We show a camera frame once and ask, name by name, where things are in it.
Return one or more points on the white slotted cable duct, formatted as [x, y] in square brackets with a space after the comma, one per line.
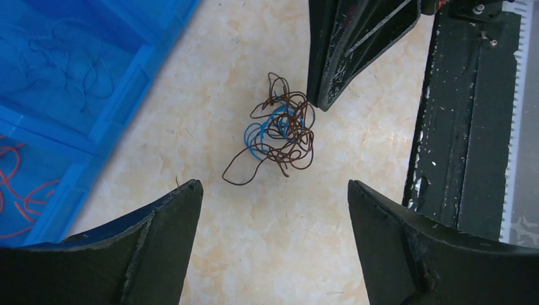
[519, 224]

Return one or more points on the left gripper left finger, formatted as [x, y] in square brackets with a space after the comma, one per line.
[139, 258]

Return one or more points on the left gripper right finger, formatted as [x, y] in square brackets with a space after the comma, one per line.
[408, 258]

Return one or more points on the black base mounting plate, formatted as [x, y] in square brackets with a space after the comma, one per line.
[459, 156]

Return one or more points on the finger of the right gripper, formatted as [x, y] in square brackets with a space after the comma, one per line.
[349, 35]

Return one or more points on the blue three-compartment plastic bin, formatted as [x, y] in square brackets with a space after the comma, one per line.
[73, 74]

